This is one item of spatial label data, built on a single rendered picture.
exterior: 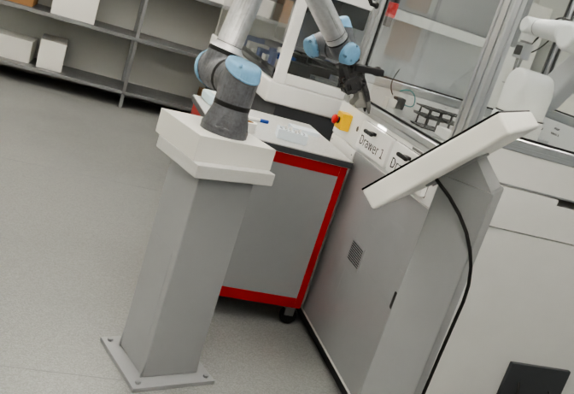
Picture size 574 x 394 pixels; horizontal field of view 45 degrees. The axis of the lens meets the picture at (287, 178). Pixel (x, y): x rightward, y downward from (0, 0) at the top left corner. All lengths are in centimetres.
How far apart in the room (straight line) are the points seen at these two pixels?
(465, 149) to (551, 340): 141
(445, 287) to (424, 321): 9
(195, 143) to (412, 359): 87
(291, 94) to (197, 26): 336
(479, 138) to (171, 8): 540
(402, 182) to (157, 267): 108
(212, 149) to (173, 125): 18
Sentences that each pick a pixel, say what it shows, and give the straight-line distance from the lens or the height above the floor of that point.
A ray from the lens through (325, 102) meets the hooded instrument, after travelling 339.
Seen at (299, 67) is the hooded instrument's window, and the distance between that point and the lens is 334.
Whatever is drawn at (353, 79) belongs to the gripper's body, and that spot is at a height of 109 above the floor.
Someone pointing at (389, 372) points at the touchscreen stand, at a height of 54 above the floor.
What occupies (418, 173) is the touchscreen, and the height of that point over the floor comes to 104.
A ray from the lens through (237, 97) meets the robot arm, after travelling 208.
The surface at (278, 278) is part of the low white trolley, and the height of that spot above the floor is 21.
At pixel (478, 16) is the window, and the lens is 230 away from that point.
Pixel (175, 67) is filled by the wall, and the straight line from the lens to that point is 663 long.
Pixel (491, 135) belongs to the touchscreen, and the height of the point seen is 115.
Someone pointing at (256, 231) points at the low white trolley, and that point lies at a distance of 274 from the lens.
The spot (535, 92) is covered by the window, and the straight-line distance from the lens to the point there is 225.
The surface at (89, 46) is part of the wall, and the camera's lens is 657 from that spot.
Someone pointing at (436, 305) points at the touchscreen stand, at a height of 74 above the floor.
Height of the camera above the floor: 127
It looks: 14 degrees down
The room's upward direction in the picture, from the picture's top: 18 degrees clockwise
